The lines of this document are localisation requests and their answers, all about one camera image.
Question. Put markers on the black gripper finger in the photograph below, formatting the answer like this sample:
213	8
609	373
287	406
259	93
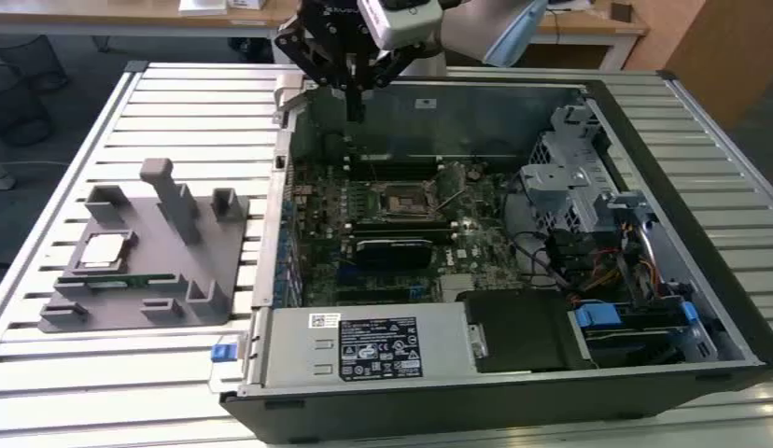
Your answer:
306	51
393	63

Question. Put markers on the silver CPU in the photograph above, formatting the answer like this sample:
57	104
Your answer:
105	252

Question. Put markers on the CPU socket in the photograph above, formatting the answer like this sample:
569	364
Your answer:
402	203

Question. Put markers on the small white box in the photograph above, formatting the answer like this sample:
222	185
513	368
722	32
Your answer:
246	4

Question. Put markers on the large white box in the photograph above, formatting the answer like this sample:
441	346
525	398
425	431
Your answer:
202	7

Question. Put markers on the black RAM slot bank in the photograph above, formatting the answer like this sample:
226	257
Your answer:
393	167
399	229

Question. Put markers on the wooden desk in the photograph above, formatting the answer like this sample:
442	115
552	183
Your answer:
143	21

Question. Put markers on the metal drive cage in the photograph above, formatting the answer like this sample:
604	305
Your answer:
549	179

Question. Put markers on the small black box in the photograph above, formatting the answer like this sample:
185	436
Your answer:
622	11

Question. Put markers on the black graphics card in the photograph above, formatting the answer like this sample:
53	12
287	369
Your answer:
393	256

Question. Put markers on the black mesh waste bin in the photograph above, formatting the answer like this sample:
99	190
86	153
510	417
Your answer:
25	60
13	112

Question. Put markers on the green motherboard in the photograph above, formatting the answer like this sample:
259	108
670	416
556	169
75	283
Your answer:
486	261

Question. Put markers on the silver heat sink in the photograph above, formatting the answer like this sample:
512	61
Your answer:
457	285

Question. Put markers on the grey parts rack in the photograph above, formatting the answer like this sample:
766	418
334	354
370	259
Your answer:
143	261

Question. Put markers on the wooden cabinet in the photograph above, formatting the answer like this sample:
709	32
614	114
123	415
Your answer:
722	56

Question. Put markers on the white furniture foot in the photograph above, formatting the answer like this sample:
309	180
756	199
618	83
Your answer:
1	177

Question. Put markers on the silver metal case bar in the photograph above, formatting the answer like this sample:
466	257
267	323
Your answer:
652	247

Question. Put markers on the green RAM stick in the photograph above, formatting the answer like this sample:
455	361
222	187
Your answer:
118	281

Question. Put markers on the black plastic shroud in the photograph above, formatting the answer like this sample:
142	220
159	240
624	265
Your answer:
517	326

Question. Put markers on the silver power supply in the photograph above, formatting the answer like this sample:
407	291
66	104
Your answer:
287	345

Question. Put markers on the blue disk carrier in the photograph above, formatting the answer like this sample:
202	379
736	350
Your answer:
596	317

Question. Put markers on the blue case latch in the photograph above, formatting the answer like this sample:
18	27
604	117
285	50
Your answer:
223	353

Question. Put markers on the blue plastic tab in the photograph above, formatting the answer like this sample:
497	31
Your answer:
689	312

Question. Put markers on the black open PC case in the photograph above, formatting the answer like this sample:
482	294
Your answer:
362	415

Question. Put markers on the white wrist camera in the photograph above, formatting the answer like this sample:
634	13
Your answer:
399	23

